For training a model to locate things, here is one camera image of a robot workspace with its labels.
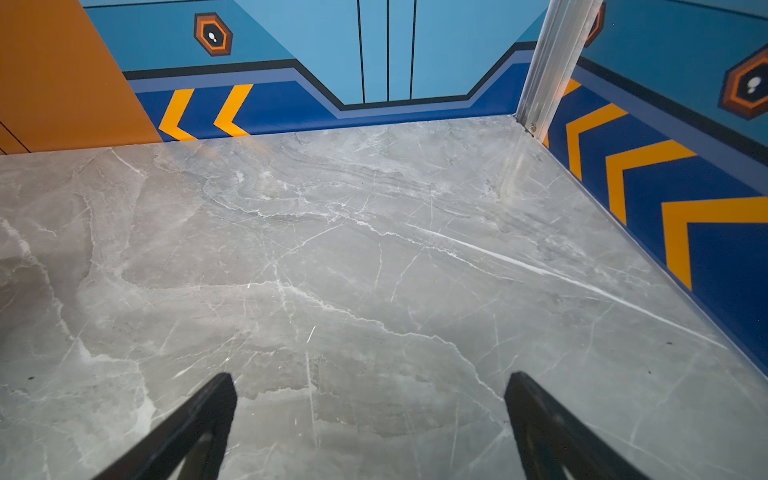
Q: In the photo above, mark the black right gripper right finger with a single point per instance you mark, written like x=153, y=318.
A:
x=553, y=443

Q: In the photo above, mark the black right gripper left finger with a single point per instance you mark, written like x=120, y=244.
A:
x=189, y=444

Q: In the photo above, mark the aluminium corner post right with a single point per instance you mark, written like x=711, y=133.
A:
x=565, y=29

